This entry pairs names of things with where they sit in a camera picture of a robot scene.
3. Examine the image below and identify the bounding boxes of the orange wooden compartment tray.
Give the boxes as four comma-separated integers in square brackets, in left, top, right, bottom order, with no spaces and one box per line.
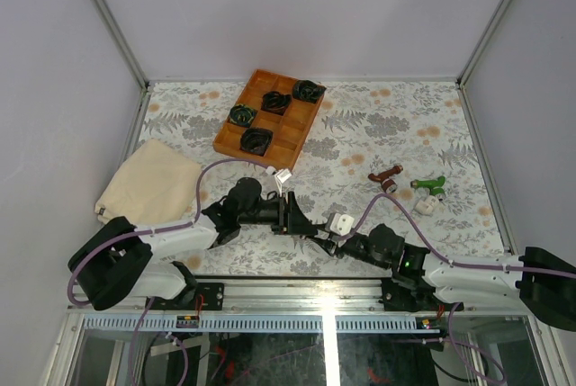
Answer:
[213,69,326,170]

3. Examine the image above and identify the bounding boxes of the black rolled strap upper middle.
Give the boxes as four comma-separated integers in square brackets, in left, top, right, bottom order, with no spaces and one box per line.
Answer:
[261,90,293,114]

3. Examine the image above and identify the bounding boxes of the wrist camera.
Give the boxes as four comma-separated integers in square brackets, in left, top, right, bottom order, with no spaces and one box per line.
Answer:
[325,212,355,237]
[271,168,292,191]

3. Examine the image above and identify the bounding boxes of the black rolled strap bottom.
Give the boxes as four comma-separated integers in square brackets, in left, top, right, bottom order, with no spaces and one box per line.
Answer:
[239,127,275,156]

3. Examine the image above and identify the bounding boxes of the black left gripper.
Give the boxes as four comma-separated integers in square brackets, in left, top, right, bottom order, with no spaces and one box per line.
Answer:
[239,193,320,237]

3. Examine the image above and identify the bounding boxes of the black rolled strap top right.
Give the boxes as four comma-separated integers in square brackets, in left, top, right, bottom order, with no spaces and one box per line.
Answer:
[292,79,327,103]

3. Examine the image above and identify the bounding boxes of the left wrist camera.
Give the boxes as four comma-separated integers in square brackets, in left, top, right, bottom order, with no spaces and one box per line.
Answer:
[271,168,292,191]

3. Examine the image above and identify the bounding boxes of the beige folded cloth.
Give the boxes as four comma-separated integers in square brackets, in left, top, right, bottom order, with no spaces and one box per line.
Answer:
[94,139,202,225]

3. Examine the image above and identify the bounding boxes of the green water faucet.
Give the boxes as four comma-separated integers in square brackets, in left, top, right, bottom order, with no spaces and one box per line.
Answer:
[410,175,446,202]

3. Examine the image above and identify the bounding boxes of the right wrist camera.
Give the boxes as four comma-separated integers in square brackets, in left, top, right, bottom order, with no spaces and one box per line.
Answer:
[325,212,355,237]

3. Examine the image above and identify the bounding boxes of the white slotted cable duct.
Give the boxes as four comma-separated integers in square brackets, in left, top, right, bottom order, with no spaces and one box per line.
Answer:
[84,314,439,334]

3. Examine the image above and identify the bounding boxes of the brown water faucet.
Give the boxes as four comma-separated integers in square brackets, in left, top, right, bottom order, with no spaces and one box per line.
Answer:
[368,165,403,194]

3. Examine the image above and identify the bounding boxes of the black green rolled strap left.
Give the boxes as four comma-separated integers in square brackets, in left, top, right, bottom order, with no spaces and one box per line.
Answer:
[228,103,258,128]

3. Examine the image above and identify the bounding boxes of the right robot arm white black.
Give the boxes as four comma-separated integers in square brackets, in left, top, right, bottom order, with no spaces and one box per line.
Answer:
[313,224,575,331]

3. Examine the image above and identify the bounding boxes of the white pipe fitting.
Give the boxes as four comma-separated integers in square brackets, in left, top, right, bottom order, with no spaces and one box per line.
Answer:
[414,195,440,216]

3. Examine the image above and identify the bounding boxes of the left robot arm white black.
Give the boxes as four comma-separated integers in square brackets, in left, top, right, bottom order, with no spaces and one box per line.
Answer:
[67,177,319,311]

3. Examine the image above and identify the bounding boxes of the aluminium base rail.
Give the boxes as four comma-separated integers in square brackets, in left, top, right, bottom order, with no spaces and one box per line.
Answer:
[67,275,553,315]

